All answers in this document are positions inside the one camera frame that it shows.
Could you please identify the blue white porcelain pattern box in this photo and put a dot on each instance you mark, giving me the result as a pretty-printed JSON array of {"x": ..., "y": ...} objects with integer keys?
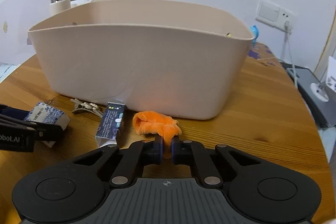
[{"x": 45, "y": 113}]

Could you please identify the beige plastic storage bin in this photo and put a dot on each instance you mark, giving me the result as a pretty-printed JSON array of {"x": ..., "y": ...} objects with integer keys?
[{"x": 175, "y": 58}]

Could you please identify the blue small toy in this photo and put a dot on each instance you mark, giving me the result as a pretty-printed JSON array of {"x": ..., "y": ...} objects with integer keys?
[{"x": 255, "y": 31}]

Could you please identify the grey laptop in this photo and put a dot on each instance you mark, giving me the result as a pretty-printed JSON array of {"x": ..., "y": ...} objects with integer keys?
[{"x": 322, "y": 112}]

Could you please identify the white wall switch socket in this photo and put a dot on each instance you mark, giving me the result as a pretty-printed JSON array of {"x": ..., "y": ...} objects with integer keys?
[{"x": 274, "y": 15}]

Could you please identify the purple white headboard panel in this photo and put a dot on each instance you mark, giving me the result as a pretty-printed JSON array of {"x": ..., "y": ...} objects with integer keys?
[{"x": 17, "y": 17}]

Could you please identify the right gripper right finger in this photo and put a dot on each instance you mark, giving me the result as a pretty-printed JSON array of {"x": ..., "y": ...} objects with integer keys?
[{"x": 258, "y": 189}]

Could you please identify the white phone stand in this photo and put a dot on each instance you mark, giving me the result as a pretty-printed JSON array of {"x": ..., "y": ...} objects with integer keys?
[{"x": 325, "y": 90}]

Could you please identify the small black card box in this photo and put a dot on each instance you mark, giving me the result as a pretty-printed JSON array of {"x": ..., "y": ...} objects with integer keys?
[{"x": 111, "y": 124}]

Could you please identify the white thermos bottle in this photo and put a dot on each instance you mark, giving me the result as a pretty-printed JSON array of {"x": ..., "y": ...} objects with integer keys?
[{"x": 57, "y": 6}]

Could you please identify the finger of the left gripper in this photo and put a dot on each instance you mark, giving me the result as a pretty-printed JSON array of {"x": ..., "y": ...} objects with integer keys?
[
  {"x": 44, "y": 132},
  {"x": 13, "y": 112}
]

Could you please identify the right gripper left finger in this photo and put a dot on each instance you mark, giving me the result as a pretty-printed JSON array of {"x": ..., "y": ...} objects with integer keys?
[{"x": 70, "y": 190}]

